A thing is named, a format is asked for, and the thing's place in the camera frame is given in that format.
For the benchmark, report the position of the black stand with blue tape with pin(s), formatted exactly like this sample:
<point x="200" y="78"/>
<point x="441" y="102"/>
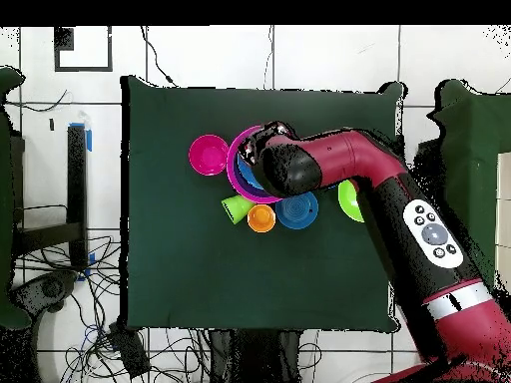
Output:
<point x="76" y="191"/>

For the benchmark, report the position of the black power adapter box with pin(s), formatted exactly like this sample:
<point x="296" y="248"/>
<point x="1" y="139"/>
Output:
<point x="129" y="351"/>

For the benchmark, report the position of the dark green table cloth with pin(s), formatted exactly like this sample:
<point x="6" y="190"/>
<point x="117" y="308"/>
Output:
<point x="247" y="279"/>

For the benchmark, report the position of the translucent blue ribbed bowl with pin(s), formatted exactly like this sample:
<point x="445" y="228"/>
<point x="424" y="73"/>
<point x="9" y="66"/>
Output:
<point x="297" y="211"/>

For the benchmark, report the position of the green cup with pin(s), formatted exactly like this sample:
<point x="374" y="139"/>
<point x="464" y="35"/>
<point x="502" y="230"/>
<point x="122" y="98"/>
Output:
<point x="239" y="205"/>

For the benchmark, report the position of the purple bowl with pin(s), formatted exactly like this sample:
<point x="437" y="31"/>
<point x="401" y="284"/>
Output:
<point x="247" y="187"/>

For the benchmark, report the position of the orange cup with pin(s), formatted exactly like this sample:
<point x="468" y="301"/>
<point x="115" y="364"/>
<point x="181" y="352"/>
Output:
<point x="261" y="218"/>

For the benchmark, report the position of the large green bowl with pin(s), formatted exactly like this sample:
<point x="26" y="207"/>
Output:
<point x="349" y="199"/>

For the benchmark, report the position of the large light blue bowl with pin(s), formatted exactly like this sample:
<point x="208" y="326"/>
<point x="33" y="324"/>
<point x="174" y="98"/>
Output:
<point x="245" y="171"/>

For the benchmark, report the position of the white boxes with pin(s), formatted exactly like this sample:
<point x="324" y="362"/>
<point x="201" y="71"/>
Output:
<point x="504" y="199"/>

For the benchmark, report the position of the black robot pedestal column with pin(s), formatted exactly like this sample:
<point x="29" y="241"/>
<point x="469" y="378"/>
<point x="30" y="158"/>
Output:
<point x="255" y="359"/>

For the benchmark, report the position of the black square floor frame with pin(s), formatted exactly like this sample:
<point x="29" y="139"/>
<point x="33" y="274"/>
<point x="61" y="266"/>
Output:
<point x="64" y="38"/>

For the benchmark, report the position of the small crimson bowl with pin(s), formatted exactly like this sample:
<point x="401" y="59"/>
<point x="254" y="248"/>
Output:
<point x="207" y="154"/>

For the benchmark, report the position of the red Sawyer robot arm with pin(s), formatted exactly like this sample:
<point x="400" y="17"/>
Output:
<point x="359" y="159"/>

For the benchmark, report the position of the green cloth covered table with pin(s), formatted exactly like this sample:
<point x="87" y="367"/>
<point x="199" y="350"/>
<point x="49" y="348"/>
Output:
<point x="475" y="131"/>
<point x="4" y="199"/>

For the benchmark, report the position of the large pink bowl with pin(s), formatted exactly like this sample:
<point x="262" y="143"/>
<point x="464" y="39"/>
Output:
<point x="230" y="167"/>

